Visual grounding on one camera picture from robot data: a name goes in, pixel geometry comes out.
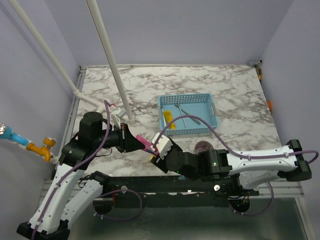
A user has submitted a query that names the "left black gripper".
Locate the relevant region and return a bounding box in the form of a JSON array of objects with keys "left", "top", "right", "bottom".
[{"left": 94, "top": 122, "right": 146, "bottom": 153}]

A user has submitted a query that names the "white pvc pipe frame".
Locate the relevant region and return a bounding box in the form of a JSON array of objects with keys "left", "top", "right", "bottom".
[{"left": 7, "top": 0, "right": 136, "bottom": 125}]

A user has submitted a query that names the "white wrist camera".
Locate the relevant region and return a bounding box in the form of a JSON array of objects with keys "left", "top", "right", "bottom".
[
  {"left": 150, "top": 132, "right": 173, "bottom": 160},
  {"left": 110, "top": 106, "right": 127, "bottom": 128}
]

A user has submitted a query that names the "blue plastic basket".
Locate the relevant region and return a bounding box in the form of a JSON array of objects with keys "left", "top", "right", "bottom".
[{"left": 157, "top": 93, "right": 220, "bottom": 136}]

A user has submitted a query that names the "toy faucet blue orange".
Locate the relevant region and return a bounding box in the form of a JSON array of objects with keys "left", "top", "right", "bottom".
[{"left": 0, "top": 122, "right": 59, "bottom": 165}]

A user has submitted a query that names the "light blue toothbrush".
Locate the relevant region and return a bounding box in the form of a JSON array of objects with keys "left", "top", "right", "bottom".
[{"left": 177, "top": 104, "right": 188, "bottom": 127}]

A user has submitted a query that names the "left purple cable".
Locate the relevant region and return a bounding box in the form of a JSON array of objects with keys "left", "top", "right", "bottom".
[{"left": 31, "top": 99, "right": 143, "bottom": 240}]

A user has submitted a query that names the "yellow toothpaste tube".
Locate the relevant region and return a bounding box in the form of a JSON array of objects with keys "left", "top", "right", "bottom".
[{"left": 163, "top": 110, "right": 176, "bottom": 130}]

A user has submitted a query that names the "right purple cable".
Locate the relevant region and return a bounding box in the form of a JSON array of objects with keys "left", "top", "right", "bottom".
[{"left": 152, "top": 114, "right": 320, "bottom": 218}]

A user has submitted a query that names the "black mounting rail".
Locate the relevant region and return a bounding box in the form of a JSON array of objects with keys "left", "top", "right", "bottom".
[{"left": 88, "top": 171, "right": 259, "bottom": 208}]

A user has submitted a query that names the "orange clamp on wall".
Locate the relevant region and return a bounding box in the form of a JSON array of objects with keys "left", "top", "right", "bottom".
[{"left": 267, "top": 100, "right": 272, "bottom": 111}]

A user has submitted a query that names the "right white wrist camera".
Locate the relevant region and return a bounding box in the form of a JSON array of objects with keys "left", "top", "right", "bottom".
[{"left": 150, "top": 132, "right": 173, "bottom": 160}]

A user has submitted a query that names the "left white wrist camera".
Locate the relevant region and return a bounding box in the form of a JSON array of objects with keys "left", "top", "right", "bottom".
[{"left": 110, "top": 106, "right": 127, "bottom": 128}]

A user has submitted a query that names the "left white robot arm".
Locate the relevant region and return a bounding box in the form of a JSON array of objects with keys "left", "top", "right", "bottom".
[{"left": 16, "top": 111, "right": 145, "bottom": 240}]

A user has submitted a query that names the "yellow tool at corner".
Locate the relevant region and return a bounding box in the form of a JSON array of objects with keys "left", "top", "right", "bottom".
[{"left": 257, "top": 67, "right": 262, "bottom": 81}]

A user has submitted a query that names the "purple mug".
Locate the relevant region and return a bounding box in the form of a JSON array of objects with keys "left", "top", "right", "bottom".
[{"left": 194, "top": 140, "right": 214, "bottom": 154}]

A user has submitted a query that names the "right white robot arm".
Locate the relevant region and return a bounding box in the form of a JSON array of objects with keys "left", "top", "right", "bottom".
[{"left": 150, "top": 137, "right": 312, "bottom": 196}]

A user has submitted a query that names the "purple cable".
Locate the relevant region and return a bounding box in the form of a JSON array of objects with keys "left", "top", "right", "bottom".
[
  {"left": 152, "top": 114, "right": 320, "bottom": 218},
  {"left": 31, "top": 99, "right": 143, "bottom": 240}
]

